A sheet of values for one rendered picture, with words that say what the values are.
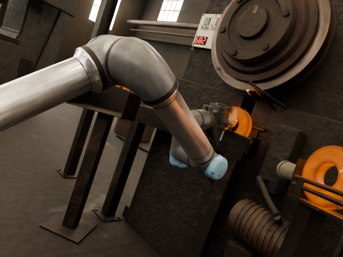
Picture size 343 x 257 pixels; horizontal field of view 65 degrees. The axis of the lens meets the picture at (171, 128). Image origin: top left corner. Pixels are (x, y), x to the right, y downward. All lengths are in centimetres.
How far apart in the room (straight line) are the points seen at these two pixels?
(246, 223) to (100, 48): 63
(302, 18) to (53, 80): 82
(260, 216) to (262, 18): 67
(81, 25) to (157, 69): 1108
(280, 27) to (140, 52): 58
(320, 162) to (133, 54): 54
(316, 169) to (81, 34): 1119
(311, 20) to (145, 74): 68
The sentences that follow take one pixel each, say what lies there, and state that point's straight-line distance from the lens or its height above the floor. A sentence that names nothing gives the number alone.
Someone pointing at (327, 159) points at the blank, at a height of 74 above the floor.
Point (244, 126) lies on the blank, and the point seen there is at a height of 75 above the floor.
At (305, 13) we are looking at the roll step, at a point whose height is 118.
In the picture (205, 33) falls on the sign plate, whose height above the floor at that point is 114.
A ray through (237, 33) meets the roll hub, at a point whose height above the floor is 107.
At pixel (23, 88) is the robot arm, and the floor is 67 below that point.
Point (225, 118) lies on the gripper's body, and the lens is 104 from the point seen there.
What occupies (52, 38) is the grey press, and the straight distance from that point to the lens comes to 369.
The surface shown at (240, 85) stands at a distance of 112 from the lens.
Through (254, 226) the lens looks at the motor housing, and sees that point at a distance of 86.
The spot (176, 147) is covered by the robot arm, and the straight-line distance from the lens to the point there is 90.
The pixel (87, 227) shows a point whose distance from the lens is 150.
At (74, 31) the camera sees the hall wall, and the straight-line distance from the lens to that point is 1154.
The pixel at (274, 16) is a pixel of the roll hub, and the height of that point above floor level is 115.
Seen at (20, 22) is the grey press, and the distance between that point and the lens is 363.
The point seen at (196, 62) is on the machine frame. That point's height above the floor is 98.
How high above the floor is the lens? 76
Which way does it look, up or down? 6 degrees down
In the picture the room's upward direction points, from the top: 20 degrees clockwise
